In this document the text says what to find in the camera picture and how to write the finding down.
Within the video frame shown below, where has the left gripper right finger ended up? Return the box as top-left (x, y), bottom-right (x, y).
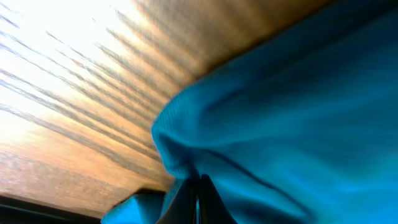
top-left (198, 174), bottom-right (237, 224)

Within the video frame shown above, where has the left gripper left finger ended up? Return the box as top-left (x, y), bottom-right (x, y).
top-left (156, 179), bottom-right (197, 224)

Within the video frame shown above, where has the blue t-shirt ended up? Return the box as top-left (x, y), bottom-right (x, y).
top-left (102, 1), bottom-right (397, 223)

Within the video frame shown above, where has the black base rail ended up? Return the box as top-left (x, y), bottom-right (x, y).
top-left (1, 196), bottom-right (101, 224)

